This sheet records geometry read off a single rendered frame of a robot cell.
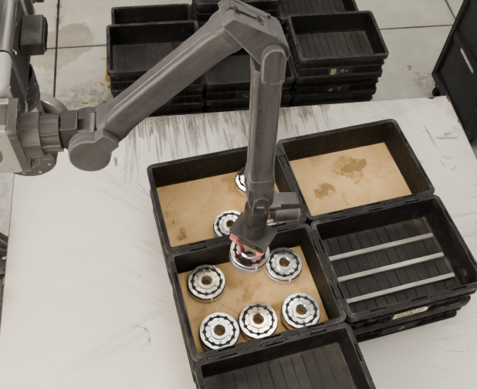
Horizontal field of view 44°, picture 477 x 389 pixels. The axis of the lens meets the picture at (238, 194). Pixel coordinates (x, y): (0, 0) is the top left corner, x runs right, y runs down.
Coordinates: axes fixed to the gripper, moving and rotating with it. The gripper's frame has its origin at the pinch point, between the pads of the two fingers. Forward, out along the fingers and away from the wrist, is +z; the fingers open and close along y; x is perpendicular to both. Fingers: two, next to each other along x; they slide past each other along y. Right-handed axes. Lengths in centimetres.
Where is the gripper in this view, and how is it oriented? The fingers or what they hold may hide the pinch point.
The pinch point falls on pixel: (250, 248)
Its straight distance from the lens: 149.7
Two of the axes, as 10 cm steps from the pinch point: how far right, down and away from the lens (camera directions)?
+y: -8.7, -4.4, 2.3
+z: -0.6, 5.6, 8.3
